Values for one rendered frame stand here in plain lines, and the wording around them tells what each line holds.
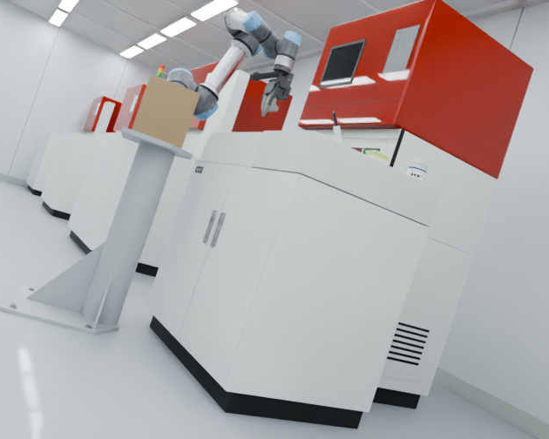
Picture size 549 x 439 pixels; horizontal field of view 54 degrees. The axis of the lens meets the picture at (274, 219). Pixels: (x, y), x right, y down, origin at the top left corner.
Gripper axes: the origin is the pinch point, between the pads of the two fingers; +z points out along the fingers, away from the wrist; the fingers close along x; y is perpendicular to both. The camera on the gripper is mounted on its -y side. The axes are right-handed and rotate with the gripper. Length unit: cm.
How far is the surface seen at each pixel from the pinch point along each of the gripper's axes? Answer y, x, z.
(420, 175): 51, -44, 6
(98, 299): -32, 27, 95
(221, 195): -4.4, 2.3, 37.2
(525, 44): 206, 67, -138
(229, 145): -4.3, 12.2, 15.6
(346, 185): 16, -50, 22
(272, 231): -4, -46, 45
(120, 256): -29, 25, 75
